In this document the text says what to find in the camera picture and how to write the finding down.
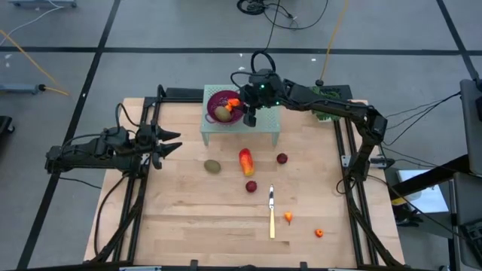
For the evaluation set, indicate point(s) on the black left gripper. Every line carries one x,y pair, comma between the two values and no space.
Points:
145,139

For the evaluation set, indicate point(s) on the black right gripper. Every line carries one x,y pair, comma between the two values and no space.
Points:
263,94

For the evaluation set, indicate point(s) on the small orange pepper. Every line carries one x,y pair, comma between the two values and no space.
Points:
234,102

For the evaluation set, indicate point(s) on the small orange-yellow pear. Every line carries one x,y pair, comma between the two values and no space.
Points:
288,216
228,108

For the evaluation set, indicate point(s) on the brown-green kiwi fruit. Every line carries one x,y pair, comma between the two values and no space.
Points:
212,166
223,114

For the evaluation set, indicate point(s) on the magenta plastic colander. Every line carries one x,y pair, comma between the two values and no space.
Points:
216,98

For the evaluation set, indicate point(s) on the dark red plum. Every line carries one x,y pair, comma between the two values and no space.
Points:
251,186
281,158

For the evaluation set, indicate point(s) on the small round orange peach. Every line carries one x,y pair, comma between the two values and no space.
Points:
319,233

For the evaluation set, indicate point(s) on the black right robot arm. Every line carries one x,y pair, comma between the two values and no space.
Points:
331,105

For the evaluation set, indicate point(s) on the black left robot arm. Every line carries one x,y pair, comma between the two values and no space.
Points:
83,158

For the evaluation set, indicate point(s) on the pale green perforated shelf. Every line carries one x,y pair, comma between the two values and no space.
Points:
267,120

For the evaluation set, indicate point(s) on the red-yellow mango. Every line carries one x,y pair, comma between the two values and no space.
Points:
246,162

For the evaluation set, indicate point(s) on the green plant in white pot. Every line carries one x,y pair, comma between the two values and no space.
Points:
324,115

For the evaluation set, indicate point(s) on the black table edge clamp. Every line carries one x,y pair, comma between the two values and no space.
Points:
303,265
194,264

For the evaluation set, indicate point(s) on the grey floor power box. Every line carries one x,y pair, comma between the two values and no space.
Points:
19,89

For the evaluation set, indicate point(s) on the black floor object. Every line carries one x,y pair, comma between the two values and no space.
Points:
4,126

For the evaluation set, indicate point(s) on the small yellow floor item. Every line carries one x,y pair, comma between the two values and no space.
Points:
399,201

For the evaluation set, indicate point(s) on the grey floor bar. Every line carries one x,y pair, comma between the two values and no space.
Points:
41,3

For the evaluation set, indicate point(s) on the white floor panel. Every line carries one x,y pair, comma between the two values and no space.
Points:
425,195

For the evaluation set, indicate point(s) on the black diagonal beam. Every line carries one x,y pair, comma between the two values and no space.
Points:
452,165

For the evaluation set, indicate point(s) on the grey furniture panel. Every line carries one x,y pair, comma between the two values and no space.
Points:
468,211
472,131

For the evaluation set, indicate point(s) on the black aluminium table frame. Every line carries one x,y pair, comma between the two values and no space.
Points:
180,93

